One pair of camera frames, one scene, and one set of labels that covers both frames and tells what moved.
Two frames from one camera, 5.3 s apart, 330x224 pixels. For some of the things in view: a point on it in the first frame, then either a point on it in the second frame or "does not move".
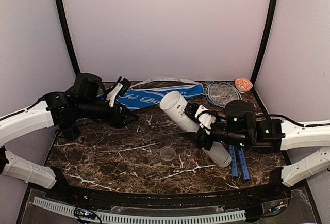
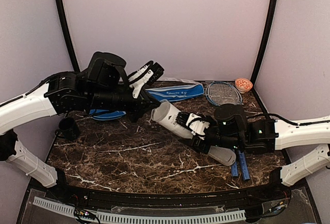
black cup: [72, 133] does not move
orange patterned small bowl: [243, 85] does not move
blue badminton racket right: [219, 93] does not move
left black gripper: [119, 122] to [144, 106]
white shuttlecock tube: [174, 104] to [164, 113]
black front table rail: [266, 196] does not move
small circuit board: [82, 213] does not move
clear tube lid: [167, 154] to [159, 114]
